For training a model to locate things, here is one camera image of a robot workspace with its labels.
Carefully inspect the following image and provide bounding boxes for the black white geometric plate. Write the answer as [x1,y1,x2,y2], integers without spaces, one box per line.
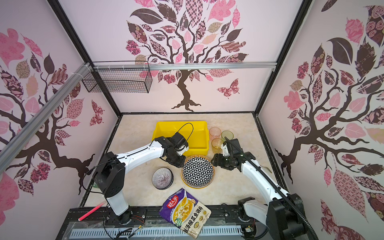
[181,155,216,189]

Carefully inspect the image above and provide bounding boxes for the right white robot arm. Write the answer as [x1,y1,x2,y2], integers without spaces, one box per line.
[212,139,318,240]

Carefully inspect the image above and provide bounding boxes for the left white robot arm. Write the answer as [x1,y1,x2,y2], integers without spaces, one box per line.
[93,133,189,225]

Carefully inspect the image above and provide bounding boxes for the yellow plastic bin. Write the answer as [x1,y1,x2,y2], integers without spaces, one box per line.
[152,121,210,157]

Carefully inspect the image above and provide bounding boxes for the green translucent cup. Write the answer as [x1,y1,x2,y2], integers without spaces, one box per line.
[221,130,234,142]

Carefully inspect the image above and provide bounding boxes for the yellow translucent cup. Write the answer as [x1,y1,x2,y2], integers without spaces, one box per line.
[212,138,224,154]

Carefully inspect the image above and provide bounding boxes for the pink translucent cup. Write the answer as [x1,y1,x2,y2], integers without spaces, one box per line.
[209,127,222,141]

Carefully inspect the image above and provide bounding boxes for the purple patterned bowl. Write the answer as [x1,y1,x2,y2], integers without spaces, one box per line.
[152,168,174,190]

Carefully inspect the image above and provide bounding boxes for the purple seasoning packet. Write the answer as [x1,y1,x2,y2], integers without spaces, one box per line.
[159,188,212,239]

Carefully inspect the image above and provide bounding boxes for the pink marker pen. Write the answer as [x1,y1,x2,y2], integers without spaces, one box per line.
[78,202,106,222]

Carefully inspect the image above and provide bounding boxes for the white vent grille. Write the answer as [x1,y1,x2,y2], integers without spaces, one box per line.
[69,226,242,240]

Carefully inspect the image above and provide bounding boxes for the black wire basket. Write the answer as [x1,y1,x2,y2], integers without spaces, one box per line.
[82,60,153,94]

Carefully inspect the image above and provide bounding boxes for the aluminium rail back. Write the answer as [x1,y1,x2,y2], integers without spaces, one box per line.
[93,62,277,71]

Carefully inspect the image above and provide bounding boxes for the aluminium rail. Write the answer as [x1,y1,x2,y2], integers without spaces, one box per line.
[1,63,91,173]
[93,62,277,71]

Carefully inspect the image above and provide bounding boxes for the black corrugated cable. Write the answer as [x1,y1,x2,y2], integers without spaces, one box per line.
[224,137,319,240]

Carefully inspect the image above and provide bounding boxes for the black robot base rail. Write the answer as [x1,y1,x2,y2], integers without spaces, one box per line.
[56,204,271,240]

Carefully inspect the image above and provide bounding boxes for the aluminium rail left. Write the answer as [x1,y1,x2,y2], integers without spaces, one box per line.
[1,63,91,173]

